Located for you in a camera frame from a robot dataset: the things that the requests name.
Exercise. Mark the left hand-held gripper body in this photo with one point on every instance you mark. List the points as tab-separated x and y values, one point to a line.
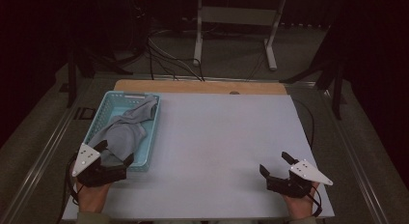
93	172

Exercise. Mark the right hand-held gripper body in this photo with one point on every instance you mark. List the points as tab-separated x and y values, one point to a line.
297	180

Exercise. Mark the grey cloth garment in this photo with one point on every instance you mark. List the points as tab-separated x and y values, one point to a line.
123	132

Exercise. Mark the light blue plastic basket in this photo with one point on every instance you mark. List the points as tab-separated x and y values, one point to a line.
123	129

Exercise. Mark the person's left hand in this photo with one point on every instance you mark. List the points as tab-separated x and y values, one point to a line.
92	196

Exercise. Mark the person's right hand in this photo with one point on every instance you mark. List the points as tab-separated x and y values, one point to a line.
300	204

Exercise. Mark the person's right sleeve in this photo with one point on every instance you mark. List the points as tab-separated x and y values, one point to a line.
304	220

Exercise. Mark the person's sleeve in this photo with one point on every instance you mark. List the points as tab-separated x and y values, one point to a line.
304	220
91	218

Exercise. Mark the person's left sleeve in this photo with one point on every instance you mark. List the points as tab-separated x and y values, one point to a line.
91	218

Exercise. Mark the black tripod stand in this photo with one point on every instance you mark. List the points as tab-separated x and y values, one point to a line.
88	61
328	72

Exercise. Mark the white metal stand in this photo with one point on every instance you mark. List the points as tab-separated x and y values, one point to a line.
238	27

